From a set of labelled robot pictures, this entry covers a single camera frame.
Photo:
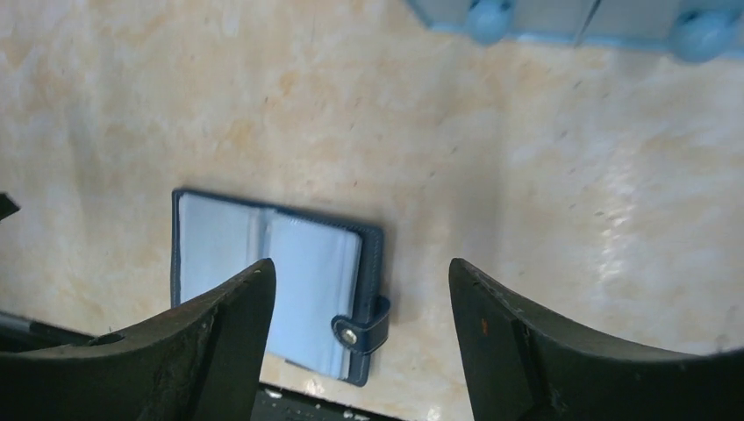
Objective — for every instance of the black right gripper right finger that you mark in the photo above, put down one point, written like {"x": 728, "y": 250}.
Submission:
{"x": 523, "y": 361}

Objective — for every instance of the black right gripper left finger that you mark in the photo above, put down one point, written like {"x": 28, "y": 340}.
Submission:
{"x": 200, "y": 360}

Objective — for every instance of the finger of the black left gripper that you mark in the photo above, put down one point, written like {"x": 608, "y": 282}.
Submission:
{"x": 8, "y": 206}

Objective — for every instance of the dark blue leather card holder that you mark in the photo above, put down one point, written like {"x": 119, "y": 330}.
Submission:
{"x": 330, "y": 315}

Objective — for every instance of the light blue drawer organizer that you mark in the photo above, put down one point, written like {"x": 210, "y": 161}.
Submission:
{"x": 694, "y": 32}

